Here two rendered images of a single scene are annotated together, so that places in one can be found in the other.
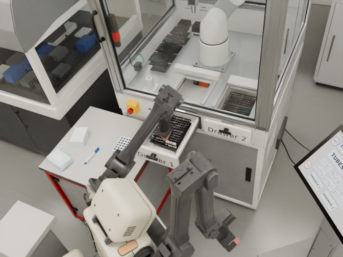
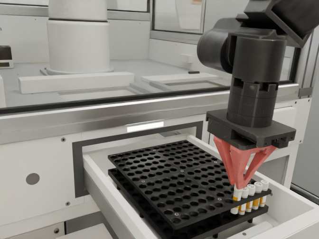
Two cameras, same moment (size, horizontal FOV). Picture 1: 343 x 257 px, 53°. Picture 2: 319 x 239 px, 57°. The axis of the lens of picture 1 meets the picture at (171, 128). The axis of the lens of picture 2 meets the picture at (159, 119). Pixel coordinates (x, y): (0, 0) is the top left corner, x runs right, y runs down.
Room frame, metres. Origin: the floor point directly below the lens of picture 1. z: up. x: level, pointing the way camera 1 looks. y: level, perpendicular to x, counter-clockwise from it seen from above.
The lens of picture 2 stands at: (1.26, 0.42, 1.14)
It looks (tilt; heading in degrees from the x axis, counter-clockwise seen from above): 18 degrees down; 296
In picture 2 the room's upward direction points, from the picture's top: 2 degrees clockwise
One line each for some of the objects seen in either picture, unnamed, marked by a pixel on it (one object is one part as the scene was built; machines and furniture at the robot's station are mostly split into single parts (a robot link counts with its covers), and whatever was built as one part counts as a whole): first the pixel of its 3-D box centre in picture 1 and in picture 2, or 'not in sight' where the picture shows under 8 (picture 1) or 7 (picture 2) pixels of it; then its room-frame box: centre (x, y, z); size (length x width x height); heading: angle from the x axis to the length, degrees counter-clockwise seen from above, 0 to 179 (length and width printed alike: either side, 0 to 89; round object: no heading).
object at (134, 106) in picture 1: (132, 107); not in sight; (1.67, 0.23, 0.88); 0.07 x 0.05 x 0.07; 57
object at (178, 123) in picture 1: (171, 132); (181, 187); (1.41, 0.01, 0.87); 0.22 x 0.18 x 0.06; 147
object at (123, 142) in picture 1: (122, 146); not in sight; (1.44, 0.32, 0.78); 0.12 x 0.08 x 0.04; 150
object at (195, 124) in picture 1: (171, 131); (177, 187); (1.42, 0.00, 0.86); 0.40 x 0.26 x 0.06; 147
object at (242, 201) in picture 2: (163, 141); (223, 204); (1.32, 0.06, 0.90); 0.18 x 0.02 x 0.01; 57
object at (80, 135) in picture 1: (79, 136); not in sight; (1.57, 0.60, 0.79); 0.13 x 0.09 x 0.05; 167
